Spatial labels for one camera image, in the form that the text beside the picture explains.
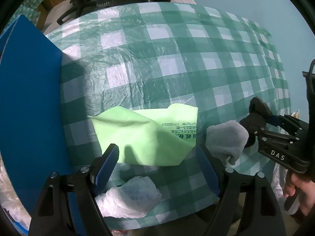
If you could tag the silver plastic bag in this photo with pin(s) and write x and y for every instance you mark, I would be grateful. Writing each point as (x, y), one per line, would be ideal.
(277, 185)

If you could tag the blue-edged cardboard box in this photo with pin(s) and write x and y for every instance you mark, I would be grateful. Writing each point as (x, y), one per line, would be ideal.
(32, 136)

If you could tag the white mesh bath loofah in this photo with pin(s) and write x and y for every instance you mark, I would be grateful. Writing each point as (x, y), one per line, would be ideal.
(11, 202)

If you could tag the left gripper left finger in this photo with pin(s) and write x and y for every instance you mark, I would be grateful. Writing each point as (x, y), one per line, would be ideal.
(67, 204)

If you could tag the light green microfiber cloth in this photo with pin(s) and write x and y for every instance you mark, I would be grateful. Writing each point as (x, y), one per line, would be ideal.
(148, 137)

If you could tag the green checkered tablecloth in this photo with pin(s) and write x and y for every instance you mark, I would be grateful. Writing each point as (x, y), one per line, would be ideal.
(151, 55)

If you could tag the black sock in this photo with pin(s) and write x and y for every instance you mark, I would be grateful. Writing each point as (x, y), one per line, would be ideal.
(259, 113)

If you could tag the light grey rolled sock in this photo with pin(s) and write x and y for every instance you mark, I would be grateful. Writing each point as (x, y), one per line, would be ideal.
(226, 141)

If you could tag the green checkered cloth on boxes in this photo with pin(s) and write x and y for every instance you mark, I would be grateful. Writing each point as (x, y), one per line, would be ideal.
(28, 8)

